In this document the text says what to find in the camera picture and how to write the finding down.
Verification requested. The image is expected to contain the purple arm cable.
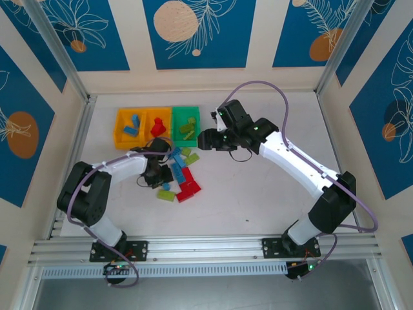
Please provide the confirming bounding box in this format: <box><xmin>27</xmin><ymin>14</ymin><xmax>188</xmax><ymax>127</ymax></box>
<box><xmin>225</xmin><ymin>80</ymin><xmax>379</xmax><ymax>282</ymax></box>
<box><xmin>66</xmin><ymin>137</ymin><xmax>177</xmax><ymax>288</ymax></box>

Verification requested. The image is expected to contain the wide aluminium base rail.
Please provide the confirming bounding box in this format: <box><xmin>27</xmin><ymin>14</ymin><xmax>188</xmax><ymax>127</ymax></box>
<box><xmin>27</xmin><ymin>232</ymin><xmax>387</xmax><ymax>265</ymax></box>

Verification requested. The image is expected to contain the green plastic bin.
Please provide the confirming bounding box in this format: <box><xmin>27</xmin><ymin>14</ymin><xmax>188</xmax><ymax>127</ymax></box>
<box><xmin>170</xmin><ymin>105</ymin><xmax>201</xmax><ymax>148</ymax></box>

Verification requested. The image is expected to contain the black camera cable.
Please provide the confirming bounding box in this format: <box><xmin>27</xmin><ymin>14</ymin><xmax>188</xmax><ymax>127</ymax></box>
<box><xmin>227</xmin><ymin>147</ymin><xmax>254</xmax><ymax>164</ymax></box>
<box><xmin>134</xmin><ymin>174</ymin><xmax>152</xmax><ymax>191</ymax></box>

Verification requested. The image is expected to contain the grey metal sheet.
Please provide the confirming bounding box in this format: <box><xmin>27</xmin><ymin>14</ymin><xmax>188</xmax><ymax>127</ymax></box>
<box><xmin>30</xmin><ymin>260</ymin><xmax>388</xmax><ymax>310</ymax></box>

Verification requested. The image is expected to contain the white slotted cable duct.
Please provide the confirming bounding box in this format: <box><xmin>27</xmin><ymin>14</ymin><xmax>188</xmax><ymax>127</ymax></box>
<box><xmin>41</xmin><ymin>262</ymin><xmax>288</xmax><ymax>279</ymax></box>

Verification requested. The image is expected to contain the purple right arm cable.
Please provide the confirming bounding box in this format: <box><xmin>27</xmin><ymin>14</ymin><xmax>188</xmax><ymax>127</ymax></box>
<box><xmin>225</xmin><ymin>80</ymin><xmax>379</xmax><ymax>282</ymax></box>

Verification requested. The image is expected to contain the aluminium side rail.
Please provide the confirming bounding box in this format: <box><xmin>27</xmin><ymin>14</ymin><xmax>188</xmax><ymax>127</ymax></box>
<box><xmin>317</xmin><ymin>94</ymin><xmax>362</xmax><ymax>234</ymax></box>
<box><xmin>46</xmin><ymin>95</ymin><xmax>97</xmax><ymax>240</ymax></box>

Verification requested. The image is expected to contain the aluminium frame post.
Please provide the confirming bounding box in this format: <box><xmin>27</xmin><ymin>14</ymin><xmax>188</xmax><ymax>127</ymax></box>
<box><xmin>316</xmin><ymin>0</ymin><xmax>372</xmax><ymax>96</ymax></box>
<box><xmin>24</xmin><ymin>0</ymin><xmax>90</xmax><ymax>101</ymax></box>

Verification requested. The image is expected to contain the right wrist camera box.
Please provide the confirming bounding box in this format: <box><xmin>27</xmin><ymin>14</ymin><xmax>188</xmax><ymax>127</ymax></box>
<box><xmin>211</xmin><ymin>110</ymin><xmax>227</xmax><ymax>132</ymax></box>

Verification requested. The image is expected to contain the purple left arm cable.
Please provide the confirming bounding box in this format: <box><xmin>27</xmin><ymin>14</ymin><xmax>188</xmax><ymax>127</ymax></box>
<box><xmin>66</xmin><ymin>137</ymin><xmax>177</xmax><ymax>288</ymax></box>

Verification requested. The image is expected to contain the small controller circuit board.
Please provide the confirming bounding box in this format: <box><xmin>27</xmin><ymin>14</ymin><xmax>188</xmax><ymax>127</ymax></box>
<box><xmin>286</xmin><ymin>260</ymin><xmax>323</xmax><ymax>281</ymax></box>
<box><xmin>103</xmin><ymin>262</ymin><xmax>134</xmax><ymax>276</ymax></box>

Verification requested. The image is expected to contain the yellow plastic bin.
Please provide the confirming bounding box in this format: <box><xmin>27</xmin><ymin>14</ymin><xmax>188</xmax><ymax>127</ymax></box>
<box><xmin>113</xmin><ymin>108</ymin><xmax>148</xmax><ymax>150</ymax></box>
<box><xmin>145</xmin><ymin>107</ymin><xmax>173</xmax><ymax>145</ymax></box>

